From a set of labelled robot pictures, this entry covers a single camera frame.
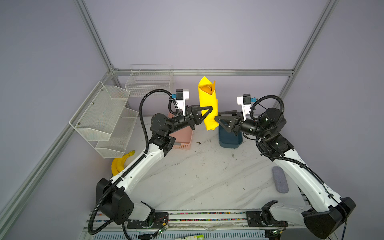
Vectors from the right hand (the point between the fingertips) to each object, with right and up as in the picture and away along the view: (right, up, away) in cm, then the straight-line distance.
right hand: (216, 117), depth 57 cm
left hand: (-2, +3, -2) cm, 4 cm away
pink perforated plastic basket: (-16, -10, +46) cm, 50 cm away
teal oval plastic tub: (+15, -12, +43) cm, 47 cm away
